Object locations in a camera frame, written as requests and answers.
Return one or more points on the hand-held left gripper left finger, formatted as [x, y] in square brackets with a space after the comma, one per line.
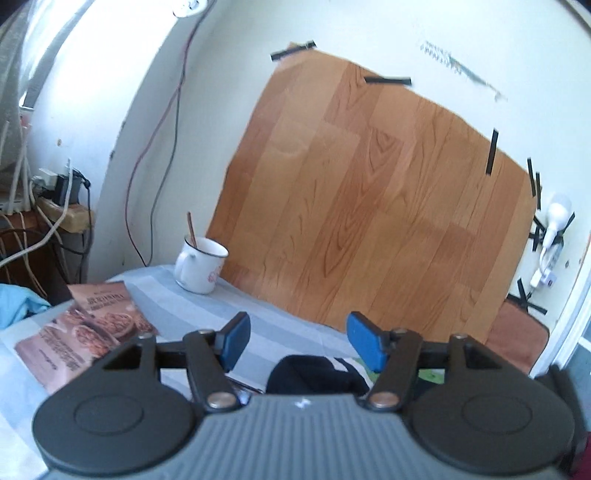
[234, 342]

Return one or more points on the brown perforated mat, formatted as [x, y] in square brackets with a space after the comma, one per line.
[517, 334]

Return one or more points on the black power adapter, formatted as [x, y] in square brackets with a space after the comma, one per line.
[69, 187]

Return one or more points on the white light bulb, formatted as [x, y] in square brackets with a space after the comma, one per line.
[558, 212]

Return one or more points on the wooden stick in mug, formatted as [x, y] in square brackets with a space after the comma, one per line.
[191, 228]

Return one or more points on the brown snack packet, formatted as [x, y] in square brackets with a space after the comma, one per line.
[87, 330]

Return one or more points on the wooden shelf block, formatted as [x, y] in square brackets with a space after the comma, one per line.
[69, 214]

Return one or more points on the striped grey bed sheet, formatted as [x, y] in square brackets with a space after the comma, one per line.
[272, 323]

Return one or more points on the white enamel mug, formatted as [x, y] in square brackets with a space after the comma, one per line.
[198, 270]

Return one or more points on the white ceiling lamp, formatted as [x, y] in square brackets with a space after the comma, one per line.
[191, 7]

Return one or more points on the light blue cloth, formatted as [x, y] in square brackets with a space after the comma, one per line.
[21, 304]

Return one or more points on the wood pattern vinyl sheet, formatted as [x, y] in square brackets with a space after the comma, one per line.
[369, 207]

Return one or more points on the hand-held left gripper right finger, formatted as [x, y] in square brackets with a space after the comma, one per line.
[367, 344]

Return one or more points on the black tape strip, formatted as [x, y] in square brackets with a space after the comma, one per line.
[388, 80]
[533, 177]
[491, 152]
[293, 50]
[526, 300]

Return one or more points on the black garment with green cuff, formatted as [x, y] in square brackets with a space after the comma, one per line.
[318, 374]

